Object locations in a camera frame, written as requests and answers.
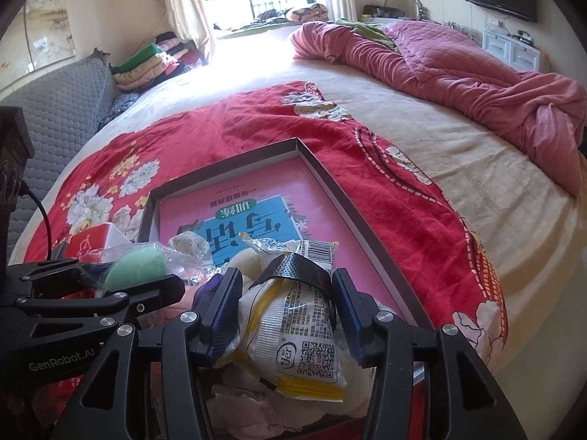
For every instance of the dark floral pillow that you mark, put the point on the dark floral pillow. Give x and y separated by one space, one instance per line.
121 103

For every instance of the white drawer cabinet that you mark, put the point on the white drawer cabinet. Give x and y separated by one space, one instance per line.
513 48

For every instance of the cream plush toy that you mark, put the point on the cream plush toy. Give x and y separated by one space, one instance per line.
243 259

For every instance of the stack of folded clothes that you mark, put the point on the stack of folded clothes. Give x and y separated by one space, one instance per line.
146 64

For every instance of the white vanity with mirror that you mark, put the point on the white vanity with mirror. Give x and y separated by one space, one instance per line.
399 2

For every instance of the branch painting wall panel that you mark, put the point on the branch painting wall panel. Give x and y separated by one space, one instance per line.
41 23

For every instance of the dark clothes on sill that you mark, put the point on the dark clothes on sill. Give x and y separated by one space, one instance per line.
270 16

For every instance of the green cloth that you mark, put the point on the green cloth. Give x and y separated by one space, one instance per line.
367 30

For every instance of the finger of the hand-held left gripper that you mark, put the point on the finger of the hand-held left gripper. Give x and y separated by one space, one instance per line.
146 291
50 271

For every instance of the grey quilted headboard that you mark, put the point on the grey quilted headboard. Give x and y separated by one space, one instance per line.
59 110

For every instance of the red floral blanket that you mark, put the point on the red floral blanket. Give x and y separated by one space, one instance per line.
412 238

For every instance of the white yellow snack packet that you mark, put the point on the white yellow snack packet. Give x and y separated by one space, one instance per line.
293 325

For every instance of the pink quilt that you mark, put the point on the pink quilt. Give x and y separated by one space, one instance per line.
458 68

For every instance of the brown cardboard box tray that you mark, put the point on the brown cardboard box tray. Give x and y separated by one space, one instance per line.
321 169

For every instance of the red tissue pack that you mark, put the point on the red tissue pack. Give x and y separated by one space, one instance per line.
91 238

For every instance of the bed with cream sheet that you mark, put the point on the bed with cream sheet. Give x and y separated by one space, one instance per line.
481 169

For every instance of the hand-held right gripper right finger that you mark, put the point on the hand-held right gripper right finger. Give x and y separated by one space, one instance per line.
351 316

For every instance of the patterned blanket on sill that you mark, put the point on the patterned blanket on sill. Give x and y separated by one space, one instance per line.
307 11

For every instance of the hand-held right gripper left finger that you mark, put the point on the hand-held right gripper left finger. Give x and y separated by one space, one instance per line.
224 316

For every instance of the green sponge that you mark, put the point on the green sponge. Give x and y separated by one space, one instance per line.
133 268

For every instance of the pink book with blue label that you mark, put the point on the pink book with blue label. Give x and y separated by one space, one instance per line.
257 211

